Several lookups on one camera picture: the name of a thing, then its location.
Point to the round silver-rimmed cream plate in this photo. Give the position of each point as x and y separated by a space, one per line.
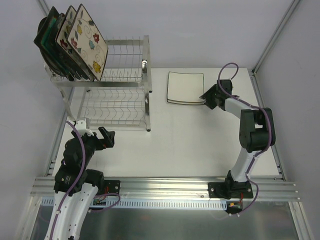
55 69

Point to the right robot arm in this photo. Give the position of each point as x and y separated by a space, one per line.
256 136

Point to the white slotted cable duct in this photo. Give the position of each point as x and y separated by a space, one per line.
175 204

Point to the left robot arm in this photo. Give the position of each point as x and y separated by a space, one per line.
75 186

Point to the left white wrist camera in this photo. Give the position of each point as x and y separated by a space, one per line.
82 125

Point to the stainless steel dish rack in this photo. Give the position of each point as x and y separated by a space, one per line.
122 97

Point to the dark square teal-centre plate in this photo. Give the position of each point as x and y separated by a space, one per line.
45 39

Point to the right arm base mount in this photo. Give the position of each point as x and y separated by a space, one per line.
235 190

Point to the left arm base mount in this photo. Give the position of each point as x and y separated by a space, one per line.
111 186

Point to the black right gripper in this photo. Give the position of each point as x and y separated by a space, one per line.
213 96

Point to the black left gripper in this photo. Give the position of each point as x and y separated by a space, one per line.
101 140

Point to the aluminium frame rail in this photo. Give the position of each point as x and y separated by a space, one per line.
271 189

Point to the cream floral square plate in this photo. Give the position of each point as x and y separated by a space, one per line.
70 58

